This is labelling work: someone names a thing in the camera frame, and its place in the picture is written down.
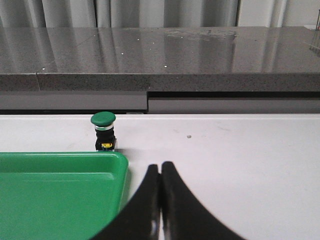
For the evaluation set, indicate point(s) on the green plastic tray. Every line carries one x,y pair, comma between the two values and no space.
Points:
59,195

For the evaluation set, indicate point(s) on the white pleated curtain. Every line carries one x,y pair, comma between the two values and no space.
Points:
141,13

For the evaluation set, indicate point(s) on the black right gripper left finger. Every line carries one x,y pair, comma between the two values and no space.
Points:
140,217

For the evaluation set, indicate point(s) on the grey stone countertop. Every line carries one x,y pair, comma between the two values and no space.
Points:
203,70

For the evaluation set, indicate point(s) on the green mushroom push button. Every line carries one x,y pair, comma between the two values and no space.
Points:
104,130

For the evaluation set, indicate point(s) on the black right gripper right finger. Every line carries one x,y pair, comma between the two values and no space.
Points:
184,217

